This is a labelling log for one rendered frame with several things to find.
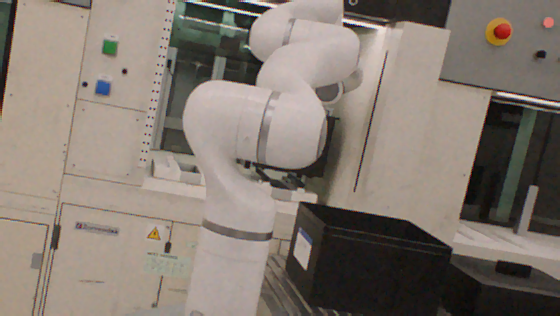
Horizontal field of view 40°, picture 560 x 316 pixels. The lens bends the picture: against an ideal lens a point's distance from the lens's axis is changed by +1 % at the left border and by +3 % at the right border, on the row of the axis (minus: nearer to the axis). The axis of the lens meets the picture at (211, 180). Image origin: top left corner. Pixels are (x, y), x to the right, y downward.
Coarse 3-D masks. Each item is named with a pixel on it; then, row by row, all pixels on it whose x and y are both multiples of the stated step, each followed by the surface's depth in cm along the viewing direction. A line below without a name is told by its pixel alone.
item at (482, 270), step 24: (456, 264) 177; (480, 264) 183; (504, 264) 177; (456, 288) 173; (480, 288) 163; (504, 288) 163; (528, 288) 167; (552, 288) 171; (456, 312) 171; (480, 312) 164; (504, 312) 164; (528, 312) 165; (552, 312) 165
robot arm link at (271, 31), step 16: (304, 0) 156; (320, 0) 157; (336, 0) 160; (272, 16) 152; (288, 16) 154; (304, 16) 157; (320, 16) 158; (336, 16) 161; (256, 32) 152; (272, 32) 150; (288, 32) 150; (256, 48) 153; (272, 48) 151
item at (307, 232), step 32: (320, 224) 156; (352, 224) 181; (384, 224) 182; (288, 256) 179; (320, 256) 154; (352, 256) 154; (384, 256) 155; (416, 256) 155; (448, 256) 156; (320, 288) 154; (352, 288) 155; (384, 288) 156; (416, 288) 156
